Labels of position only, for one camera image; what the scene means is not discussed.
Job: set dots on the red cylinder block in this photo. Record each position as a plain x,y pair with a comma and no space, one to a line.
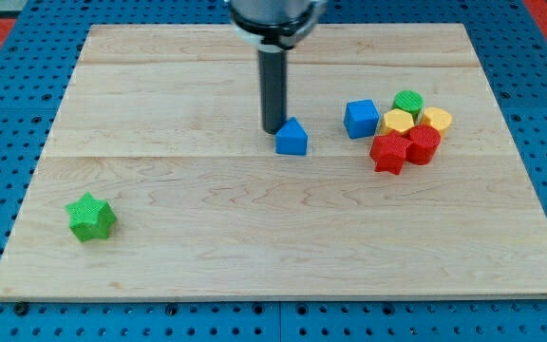
425,142

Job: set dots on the red star block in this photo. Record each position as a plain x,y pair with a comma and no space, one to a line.
389,152

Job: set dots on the green star block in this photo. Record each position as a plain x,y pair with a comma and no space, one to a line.
90,218

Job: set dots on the blue cube block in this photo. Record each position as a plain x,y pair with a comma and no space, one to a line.
361,118

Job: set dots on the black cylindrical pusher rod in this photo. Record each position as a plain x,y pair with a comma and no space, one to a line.
272,68

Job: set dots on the yellow hexagon block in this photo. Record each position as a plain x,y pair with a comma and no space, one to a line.
396,120

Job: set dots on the light wooden board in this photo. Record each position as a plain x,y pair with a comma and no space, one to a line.
162,122

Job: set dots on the blue triangle block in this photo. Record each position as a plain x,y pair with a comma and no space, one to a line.
291,139

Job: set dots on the green cylinder block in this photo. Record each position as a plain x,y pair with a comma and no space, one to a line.
409,101

